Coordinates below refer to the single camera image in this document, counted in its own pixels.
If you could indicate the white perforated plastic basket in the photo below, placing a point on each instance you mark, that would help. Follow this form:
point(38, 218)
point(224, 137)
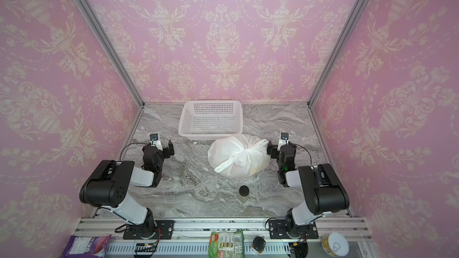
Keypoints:
point(211, 119)

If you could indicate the tin can white lid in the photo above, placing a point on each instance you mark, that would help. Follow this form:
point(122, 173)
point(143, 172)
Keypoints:
point(335, 245)

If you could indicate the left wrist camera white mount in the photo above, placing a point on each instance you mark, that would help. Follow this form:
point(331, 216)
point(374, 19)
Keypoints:
point(155, 141)

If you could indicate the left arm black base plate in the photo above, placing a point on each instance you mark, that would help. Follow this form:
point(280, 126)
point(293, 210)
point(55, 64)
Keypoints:
point(158, 230)

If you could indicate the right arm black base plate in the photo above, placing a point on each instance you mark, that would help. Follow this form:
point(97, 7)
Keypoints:
point(280, 229)

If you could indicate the purple snack package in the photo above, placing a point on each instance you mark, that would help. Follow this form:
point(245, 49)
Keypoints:
point(86, 247)

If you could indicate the aluminium frame rail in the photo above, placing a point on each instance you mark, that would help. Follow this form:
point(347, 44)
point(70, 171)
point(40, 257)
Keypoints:
point(353, 228)

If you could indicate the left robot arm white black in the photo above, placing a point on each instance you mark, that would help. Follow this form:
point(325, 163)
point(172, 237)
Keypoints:
point(108, 188)

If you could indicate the white plastic bag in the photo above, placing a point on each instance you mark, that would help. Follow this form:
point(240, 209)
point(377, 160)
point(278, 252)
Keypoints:
point(239, 157)

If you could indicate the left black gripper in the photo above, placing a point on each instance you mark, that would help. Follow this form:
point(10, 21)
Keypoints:
point(165, 151)

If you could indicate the small black-lidded jar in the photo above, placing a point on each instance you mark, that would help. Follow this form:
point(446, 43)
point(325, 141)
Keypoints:
point(243, 194)

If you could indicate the black round lid object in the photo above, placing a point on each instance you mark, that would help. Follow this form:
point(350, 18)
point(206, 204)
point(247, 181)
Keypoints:
point(259, 244)

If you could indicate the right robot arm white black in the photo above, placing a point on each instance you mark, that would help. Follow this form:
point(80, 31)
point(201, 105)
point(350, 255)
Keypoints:
point(323, 192)

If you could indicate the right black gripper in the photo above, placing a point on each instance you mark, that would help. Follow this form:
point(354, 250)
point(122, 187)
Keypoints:
point(275, 151)

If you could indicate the green snack package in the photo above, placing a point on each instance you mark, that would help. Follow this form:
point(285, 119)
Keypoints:
point(227, 245)

